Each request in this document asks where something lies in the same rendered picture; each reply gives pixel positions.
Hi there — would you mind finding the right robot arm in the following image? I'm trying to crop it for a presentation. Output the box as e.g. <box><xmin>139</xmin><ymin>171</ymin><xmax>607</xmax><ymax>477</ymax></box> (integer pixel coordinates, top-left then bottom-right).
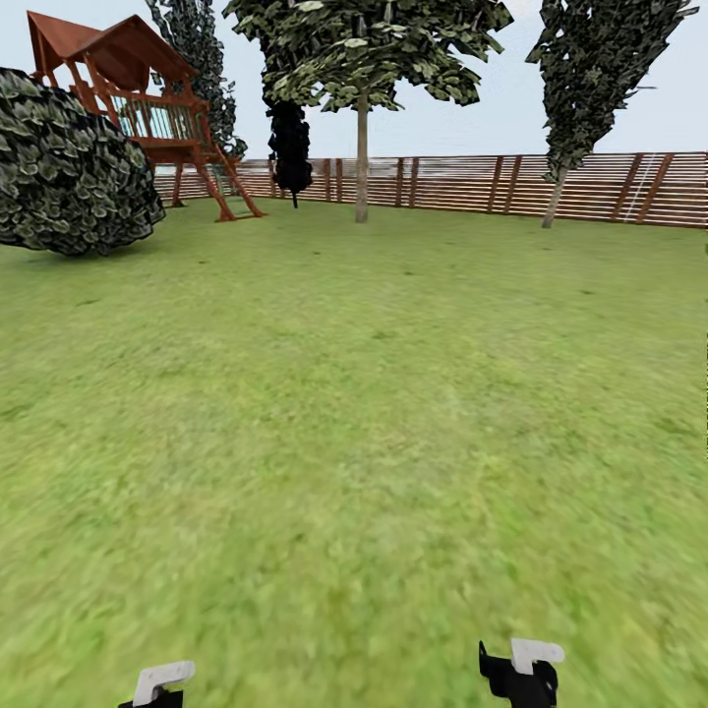
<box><xmin>479</xmin><ymin>638</ymin><xmax>564</xmax><ymax>708</ymax></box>

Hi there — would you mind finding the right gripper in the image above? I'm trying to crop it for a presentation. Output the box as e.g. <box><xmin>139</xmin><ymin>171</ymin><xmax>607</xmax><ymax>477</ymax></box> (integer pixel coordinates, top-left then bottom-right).
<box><xmin>479</xmin><ymin>650</ymin><xmax>558</xmax><ymax>706</ymax></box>

